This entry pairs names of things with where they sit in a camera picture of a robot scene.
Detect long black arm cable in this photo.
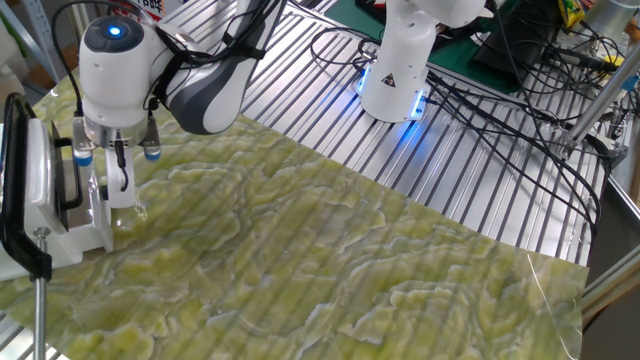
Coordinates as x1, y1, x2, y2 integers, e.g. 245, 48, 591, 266
49, 0, 131, 119

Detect yellow snack pack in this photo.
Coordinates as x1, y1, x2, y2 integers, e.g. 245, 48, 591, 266
557, 0, 587, 29

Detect long aluminium profile bar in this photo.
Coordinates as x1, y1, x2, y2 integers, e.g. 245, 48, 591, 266
558, 47, 640, 161

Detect black power cable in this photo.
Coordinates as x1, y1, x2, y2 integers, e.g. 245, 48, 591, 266
424, 69, 615, 241

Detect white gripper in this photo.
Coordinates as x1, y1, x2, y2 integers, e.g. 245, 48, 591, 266
104, 143, 139, 210

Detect green cutting board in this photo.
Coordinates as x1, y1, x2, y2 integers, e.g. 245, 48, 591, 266
324, 0, 526, 95

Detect silver wrist bracket blue tips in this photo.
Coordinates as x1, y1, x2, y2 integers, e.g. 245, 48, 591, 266
72, 110, 163, 168

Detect black screw clamp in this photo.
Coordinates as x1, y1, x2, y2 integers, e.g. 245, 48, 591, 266
0, 91, 54, 360

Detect black cabinet handle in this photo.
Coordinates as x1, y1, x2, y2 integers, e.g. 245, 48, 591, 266
49, 122, 85, 234

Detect green marble pattern mat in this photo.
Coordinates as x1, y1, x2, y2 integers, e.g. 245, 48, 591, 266
0, 74, 590, 360

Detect cardboard box red print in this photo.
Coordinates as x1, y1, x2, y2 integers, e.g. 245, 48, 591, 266
107, 0, 186, 21

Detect white drawer with black knob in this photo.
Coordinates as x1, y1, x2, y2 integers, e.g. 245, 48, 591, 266
67, 167, 115, 254

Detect aluminium frame rail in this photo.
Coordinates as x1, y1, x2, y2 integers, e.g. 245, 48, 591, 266
579, 244, 640, 326

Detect black handheld tool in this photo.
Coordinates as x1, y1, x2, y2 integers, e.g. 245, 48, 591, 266
544, 45, 621, 75

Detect white drawer cabinet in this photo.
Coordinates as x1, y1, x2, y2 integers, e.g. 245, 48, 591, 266
0, 117, 96, 281

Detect perforated steel shelf upright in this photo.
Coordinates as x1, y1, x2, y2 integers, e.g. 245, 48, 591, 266
19, 0, 69, 84

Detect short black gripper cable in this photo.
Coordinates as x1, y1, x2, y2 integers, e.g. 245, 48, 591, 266
113, 139, 130, 194

